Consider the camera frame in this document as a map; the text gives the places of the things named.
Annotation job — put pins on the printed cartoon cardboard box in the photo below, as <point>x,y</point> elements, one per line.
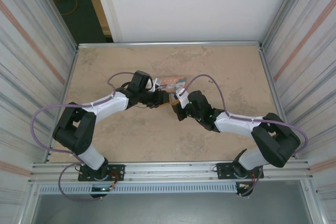
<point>170,81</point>

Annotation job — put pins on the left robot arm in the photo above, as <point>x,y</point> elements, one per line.
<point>78,129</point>

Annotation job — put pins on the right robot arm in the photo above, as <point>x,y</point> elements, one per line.
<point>273,140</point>

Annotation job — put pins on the small circuit board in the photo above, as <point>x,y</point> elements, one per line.
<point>245,186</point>
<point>102,189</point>

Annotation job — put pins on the grey metal plate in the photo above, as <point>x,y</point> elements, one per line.
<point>170,208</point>

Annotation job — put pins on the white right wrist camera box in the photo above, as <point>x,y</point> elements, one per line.
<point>182,96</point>

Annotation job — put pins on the thin aluminium table edge rail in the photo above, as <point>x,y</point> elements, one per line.
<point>168,44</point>

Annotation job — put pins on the wide aluminium frame rail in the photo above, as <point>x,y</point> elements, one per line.
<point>170,172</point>

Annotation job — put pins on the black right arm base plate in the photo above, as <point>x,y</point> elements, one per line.
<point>223,171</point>

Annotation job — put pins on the aluminium side frame rail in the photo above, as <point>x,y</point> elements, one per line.
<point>63,103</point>
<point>278,103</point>

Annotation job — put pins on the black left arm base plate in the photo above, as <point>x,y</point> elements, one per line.
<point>118,172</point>

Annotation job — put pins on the aluminium corner post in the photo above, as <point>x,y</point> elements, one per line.
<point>283,11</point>
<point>69,37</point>

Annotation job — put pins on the light wooden door frame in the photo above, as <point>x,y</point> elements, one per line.
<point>97,6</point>

